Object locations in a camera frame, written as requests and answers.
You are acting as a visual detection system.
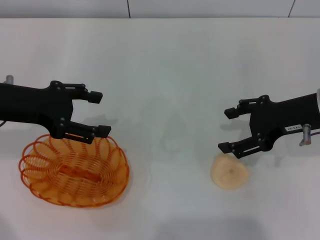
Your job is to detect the orange wire oval basket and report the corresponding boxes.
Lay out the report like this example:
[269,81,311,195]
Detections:
[19,133,130,208]

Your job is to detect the silver right wrist connector plug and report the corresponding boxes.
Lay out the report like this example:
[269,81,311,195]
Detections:
[299,123,312,147]

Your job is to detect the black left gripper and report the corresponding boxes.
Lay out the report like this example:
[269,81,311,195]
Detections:
[0,80,112,145]

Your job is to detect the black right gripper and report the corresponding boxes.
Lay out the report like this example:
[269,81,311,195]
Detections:
[217,92,320,160]

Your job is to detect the round pale bread bun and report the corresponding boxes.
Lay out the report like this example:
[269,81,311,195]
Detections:
[210,154,250,191]

